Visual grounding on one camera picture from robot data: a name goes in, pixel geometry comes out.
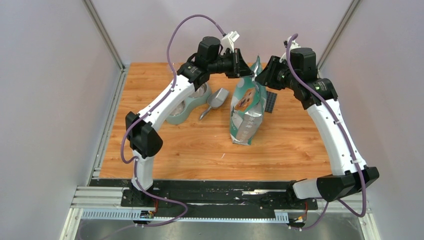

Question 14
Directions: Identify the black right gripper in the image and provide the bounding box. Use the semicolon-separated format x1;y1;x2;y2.
255;55;299;91

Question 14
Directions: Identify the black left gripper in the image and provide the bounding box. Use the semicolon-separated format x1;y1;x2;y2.
207;48;255;79

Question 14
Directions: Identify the green pet food bag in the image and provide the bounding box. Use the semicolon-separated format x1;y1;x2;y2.
229;56;267;146

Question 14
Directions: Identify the grey metal food scoop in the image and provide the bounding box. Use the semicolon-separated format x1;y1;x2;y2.
199;88;230;120

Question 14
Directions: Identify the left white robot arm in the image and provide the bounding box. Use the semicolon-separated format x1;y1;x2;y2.
124;31;254;207

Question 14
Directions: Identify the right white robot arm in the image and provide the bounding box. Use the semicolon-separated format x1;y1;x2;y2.
256;47;380;209

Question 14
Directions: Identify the teal double pet bowl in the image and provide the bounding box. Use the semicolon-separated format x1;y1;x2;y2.
166;83;212;125

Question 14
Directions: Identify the dark grey building baseplate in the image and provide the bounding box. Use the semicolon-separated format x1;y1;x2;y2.
264;90;278;113

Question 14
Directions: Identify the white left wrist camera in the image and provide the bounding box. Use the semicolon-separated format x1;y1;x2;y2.
220;31;240;53

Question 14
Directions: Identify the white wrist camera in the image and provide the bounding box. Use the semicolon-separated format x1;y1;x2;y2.
279;40;301;63
220;31;240;53

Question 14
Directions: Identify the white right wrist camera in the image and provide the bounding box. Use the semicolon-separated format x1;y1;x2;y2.
279;40;301;63

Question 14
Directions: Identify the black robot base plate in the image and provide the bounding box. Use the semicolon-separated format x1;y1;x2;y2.
89;178;318;215

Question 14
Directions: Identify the slotted grey cable duct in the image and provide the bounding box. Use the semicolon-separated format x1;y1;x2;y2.
81;205;289;224

